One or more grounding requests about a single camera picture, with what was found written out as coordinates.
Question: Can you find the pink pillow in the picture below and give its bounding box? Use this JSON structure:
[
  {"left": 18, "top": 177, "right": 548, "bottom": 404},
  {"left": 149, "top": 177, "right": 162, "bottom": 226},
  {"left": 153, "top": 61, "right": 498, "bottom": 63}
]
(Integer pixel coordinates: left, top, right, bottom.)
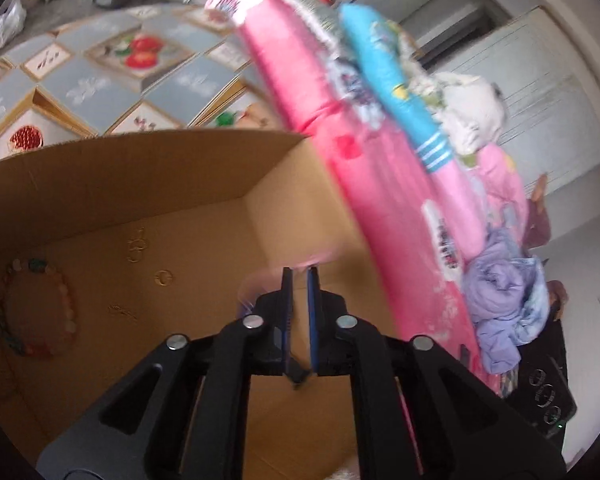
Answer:
[{"left": 445, "top": 142, "right": 531, "bottom": 261}]

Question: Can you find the grey lace cloth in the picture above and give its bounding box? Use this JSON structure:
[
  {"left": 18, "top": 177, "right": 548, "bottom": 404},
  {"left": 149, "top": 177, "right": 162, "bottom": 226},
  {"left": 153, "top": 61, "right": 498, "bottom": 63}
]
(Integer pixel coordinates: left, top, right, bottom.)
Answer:
[{"left": 285, "top": 0, "right": 346, "bottom": 51}]

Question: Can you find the purple smartwatch with black strap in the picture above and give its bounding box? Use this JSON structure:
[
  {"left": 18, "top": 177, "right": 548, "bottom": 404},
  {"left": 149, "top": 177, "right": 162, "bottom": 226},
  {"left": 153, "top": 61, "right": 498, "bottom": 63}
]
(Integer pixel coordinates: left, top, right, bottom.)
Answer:
[{"left": 237, "top": 260, "right": 313, "bottom": 391}]

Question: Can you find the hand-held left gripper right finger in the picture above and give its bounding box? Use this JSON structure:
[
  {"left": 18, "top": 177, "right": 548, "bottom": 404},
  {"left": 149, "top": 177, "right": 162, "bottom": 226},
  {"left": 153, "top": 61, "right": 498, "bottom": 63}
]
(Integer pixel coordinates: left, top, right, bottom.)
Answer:
[{"left": 306, "top": 266, "right": 566, "bottom": 480}]

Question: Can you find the person's right hand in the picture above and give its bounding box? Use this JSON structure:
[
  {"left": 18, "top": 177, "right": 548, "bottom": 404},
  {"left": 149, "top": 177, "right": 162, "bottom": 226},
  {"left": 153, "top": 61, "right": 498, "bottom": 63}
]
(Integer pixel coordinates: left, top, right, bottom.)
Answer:
[{"left": 547, "top": 280, "right": 571, "bottom": 321}]

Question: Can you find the white wardrobe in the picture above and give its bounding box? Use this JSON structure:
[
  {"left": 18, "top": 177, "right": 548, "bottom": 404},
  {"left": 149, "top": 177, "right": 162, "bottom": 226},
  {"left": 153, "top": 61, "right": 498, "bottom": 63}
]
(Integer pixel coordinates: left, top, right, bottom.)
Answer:
[{"left": 350, "top": 0, "right": 600, "bottom": 261}]

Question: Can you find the pink printed blanket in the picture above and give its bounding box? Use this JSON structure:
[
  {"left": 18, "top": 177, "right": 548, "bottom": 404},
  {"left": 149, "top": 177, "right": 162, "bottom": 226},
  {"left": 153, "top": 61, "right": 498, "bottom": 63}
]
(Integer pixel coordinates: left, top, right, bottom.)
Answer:
[{"left": 205, "top": 0, "right": 486, "bottom": 396}]

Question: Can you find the white plastic bag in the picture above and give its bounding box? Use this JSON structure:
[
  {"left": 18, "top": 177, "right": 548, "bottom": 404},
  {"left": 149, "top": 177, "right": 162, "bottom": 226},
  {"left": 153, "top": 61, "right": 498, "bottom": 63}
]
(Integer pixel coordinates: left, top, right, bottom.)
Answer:
[{"left": 0, "top": 0, "right": 28, "bottom": 61}]

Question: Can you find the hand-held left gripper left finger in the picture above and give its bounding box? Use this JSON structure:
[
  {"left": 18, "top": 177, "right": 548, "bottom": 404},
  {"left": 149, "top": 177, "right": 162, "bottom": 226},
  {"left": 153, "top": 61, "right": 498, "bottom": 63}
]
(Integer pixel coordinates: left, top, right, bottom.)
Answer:
[{"left": 37, "top": 266, "right": 296, "bottom": 480}]

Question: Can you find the blue striped pillow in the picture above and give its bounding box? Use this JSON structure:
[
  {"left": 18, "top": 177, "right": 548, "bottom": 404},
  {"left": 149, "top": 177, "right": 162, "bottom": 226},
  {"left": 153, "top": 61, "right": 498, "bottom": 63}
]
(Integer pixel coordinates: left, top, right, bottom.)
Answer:
[{"left": 340, "top": 4, "right": 456, "bottom": 176}]

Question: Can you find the white cloth pile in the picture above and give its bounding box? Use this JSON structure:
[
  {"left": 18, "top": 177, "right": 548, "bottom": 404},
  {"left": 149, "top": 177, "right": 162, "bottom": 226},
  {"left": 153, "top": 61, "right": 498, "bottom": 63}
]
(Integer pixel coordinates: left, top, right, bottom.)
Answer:
[{"left": 432, "top": 72, "right": 508, "bottom": 156}]

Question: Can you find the colourful glass bead bracelet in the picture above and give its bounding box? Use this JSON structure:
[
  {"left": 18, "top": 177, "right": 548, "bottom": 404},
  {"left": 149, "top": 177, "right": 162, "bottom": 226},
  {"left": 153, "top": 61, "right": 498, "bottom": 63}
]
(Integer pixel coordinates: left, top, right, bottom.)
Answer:
[{"left": 0, "top": 257, "right": 78, "bottom": 358}]

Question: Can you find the lilac cloth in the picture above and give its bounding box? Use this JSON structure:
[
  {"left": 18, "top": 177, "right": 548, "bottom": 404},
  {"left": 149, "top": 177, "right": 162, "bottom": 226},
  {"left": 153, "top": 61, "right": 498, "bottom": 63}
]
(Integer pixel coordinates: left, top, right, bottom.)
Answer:
[{"left": 462, "top": 225, "right": 551, "bottom": 376}]

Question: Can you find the brown cardboard box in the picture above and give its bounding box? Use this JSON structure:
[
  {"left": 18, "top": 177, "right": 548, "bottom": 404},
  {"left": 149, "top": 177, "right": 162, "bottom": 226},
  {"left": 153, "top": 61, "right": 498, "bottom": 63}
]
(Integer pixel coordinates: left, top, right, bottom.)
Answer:
[{"left": 0, "top": 129, "right": 406, "bottom": 480}]

